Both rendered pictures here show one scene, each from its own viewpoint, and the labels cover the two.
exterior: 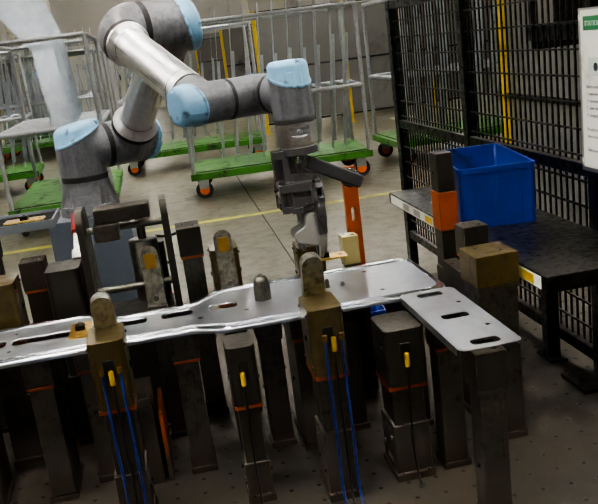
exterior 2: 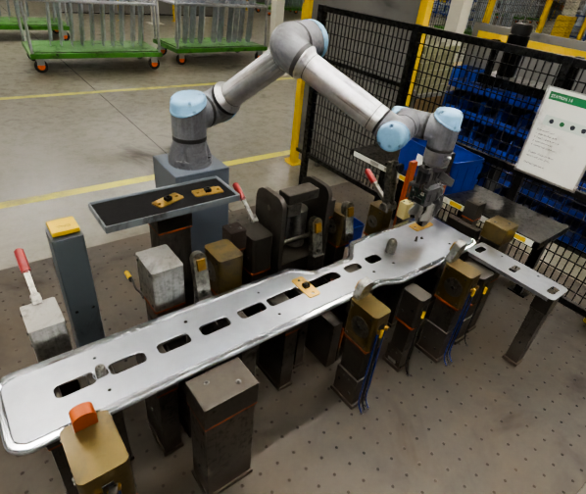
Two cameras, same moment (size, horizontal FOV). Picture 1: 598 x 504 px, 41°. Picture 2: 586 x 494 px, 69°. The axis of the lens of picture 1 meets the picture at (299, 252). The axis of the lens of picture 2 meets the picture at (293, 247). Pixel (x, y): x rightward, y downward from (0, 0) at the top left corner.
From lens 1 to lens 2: 1.17 m
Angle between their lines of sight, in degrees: 35
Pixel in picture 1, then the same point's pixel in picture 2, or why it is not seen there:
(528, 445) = (488, 312)
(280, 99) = (447, 137)
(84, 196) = (197, 154)
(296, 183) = (434, 188)
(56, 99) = not seen: outside the picture
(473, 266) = (501, 234)
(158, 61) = (359, 93)
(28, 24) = not seen: outside the picture
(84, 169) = (199, 133)
